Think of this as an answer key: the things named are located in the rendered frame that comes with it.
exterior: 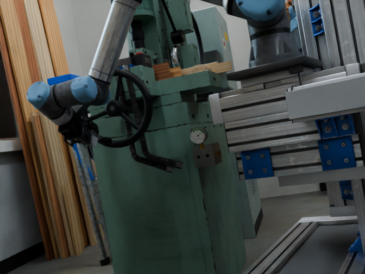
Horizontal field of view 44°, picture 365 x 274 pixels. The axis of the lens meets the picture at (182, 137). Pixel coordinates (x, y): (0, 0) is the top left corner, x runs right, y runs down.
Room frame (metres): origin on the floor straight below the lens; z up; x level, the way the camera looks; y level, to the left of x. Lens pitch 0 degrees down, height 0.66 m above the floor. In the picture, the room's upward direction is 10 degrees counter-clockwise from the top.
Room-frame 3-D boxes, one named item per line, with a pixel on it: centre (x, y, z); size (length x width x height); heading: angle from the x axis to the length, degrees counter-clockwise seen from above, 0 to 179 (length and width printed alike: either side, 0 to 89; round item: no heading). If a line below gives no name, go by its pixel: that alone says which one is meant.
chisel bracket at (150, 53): (2.01, 0.11, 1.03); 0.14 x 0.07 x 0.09; 162
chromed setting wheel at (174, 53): (2.07, -0.04, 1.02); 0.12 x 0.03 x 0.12; 162
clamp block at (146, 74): (1.80, 0.15, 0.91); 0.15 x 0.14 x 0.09; 72
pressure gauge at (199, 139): (1.71, -0.06, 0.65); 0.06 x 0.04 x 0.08; 72
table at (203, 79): (1.88, 0.13, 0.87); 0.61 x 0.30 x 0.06; 72
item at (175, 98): (1.93, 0.14, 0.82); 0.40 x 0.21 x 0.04; 72
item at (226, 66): (1.96, 0.01, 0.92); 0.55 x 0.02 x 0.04; 72
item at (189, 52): (2.12, -0.09, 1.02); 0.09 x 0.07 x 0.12; 72
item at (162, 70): (1.89, 0.10, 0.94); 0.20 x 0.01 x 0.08; 72
